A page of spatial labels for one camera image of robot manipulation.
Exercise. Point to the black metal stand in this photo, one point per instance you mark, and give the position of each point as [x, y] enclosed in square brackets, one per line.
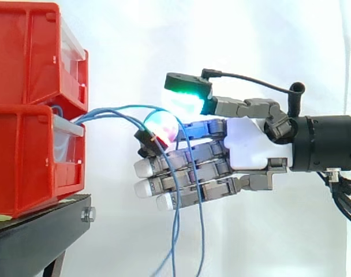
[34, 245]

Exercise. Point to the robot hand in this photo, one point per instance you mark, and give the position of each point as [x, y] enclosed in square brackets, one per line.
[244, 150]

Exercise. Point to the red plastic bin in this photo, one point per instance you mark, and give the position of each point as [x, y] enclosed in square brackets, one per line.
[22, 161]
[25, 52]

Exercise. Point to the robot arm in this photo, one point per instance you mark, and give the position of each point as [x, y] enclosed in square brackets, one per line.
[325, 144]

